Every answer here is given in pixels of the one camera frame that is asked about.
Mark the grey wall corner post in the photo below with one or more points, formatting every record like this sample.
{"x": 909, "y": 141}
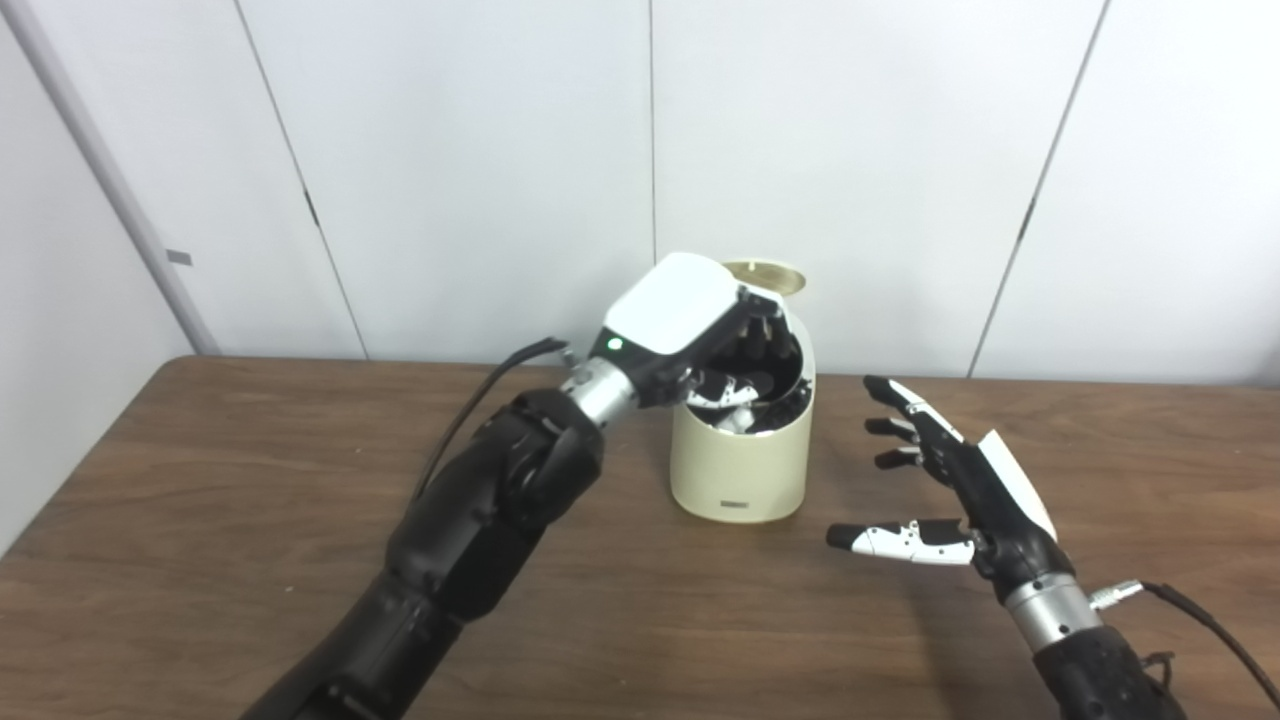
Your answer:
{"x": 111, "y": 180}

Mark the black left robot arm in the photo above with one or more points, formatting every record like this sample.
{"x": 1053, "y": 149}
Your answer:
{"x": 480, "y": 520}

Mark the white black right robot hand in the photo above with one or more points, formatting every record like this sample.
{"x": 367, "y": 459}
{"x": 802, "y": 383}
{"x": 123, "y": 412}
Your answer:
{"x": 1005, "y": 510}

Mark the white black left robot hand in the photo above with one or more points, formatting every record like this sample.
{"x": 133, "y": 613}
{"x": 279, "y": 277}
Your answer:
{"x": 675, "y": 305}

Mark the cream-colored desktop bin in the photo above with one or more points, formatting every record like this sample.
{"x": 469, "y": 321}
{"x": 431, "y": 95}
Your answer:
{"x": 740, "y": 470}

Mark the black bin liner bag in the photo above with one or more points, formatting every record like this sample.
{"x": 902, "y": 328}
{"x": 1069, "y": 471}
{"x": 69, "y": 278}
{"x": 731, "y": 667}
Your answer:
{"x": 790, "y": 405}

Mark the white paper ball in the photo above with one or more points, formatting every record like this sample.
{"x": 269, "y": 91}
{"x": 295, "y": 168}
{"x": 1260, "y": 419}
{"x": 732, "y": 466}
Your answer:
{"x": 736, "y": 421}

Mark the round cream bin lid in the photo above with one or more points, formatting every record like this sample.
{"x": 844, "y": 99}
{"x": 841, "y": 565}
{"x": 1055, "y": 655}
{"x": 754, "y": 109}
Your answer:
{"x": 770, "y": 275}

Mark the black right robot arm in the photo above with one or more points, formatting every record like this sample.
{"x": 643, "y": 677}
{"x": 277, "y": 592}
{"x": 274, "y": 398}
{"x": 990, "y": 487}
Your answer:
{"x": 1090, "y": 670}

